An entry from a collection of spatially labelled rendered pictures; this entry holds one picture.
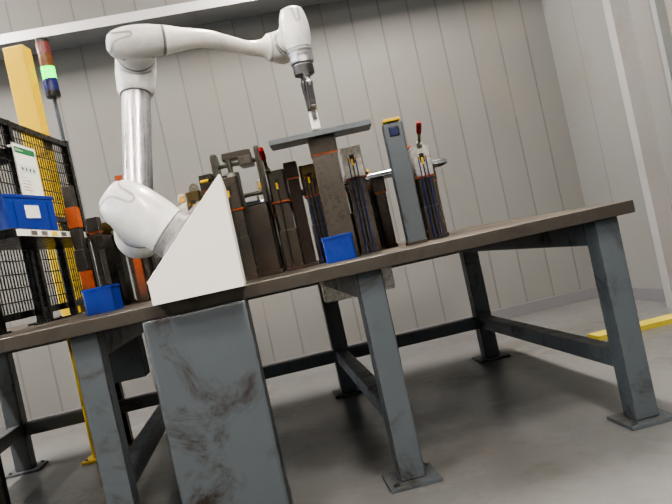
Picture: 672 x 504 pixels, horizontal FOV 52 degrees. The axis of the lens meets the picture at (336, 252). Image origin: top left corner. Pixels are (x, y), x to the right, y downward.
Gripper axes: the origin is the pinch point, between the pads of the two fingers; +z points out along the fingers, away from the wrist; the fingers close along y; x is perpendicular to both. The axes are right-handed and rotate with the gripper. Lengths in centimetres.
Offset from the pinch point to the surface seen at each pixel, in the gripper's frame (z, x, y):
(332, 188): 25.6, 0.6, 2.7
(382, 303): 66, 1, 42
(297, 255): 46, -15, -13
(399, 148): 16.7, 26.7, 6.9
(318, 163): 15.8, -2.3, 2.2
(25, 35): -120, -130, -198
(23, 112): -47, -119, -98
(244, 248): 40, -34, -8
